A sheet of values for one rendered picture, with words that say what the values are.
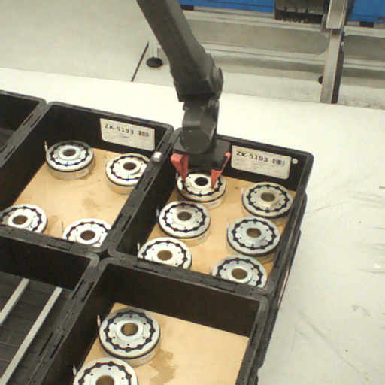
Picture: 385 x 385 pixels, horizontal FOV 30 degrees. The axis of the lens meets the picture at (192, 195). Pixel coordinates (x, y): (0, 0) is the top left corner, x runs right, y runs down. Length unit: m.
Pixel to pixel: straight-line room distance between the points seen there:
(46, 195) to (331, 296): 0.63
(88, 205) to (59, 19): 2.52
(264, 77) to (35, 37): 1.19
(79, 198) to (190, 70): 0.41
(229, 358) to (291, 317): 0.27
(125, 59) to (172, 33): 2.37
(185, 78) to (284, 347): 0.55
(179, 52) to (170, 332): 0.48
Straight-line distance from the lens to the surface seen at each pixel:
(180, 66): 1.25
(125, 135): 1.57
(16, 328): 1.30
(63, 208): 1.49
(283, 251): 1.26
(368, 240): 1.64
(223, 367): 1.22
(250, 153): 1.49
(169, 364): 1.22
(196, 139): 1.29
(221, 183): 1.49
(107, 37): 3.74
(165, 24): 1.16
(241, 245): 1.36
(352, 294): 1.52
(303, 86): 3.39
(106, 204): 1.49
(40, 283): 1.36
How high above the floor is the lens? 1.84
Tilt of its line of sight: 42 degrees down
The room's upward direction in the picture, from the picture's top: 1 degrees clockwise
